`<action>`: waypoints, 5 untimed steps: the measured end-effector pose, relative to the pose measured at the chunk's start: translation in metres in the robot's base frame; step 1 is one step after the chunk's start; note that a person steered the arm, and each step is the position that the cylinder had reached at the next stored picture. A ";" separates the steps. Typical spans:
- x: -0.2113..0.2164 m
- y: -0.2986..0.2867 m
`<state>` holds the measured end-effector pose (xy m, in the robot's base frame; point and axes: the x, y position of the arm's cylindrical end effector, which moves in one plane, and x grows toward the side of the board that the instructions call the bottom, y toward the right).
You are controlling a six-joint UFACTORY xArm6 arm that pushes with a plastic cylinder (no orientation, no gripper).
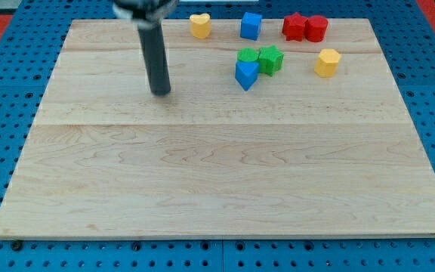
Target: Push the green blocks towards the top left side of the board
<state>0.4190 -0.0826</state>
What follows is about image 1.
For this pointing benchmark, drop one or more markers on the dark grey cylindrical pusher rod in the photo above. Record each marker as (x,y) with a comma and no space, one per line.
(153,48)

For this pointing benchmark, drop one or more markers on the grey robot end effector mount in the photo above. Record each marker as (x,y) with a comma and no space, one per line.
(146,14)

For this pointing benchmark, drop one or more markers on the light wooden board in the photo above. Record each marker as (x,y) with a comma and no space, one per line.
(297,156)

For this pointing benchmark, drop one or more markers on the yellow heart block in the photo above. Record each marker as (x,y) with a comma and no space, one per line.
(200,25)

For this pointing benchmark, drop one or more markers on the blue cube block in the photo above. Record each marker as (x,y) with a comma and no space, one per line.
(250,26)

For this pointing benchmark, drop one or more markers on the green cylinder block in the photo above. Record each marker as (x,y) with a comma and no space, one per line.
(247,55)

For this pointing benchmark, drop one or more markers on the blue triangle block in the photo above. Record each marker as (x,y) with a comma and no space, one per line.
(246,74)

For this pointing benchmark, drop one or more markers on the green star block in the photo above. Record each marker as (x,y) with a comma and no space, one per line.
(270,60)

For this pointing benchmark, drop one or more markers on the red star block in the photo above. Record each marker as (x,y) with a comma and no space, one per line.
(294,26)

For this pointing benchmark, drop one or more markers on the red cylinder block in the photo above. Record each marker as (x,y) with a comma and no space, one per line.
(315,28)

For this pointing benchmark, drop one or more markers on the yellow hexagon block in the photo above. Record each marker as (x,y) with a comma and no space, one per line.
(327,63)

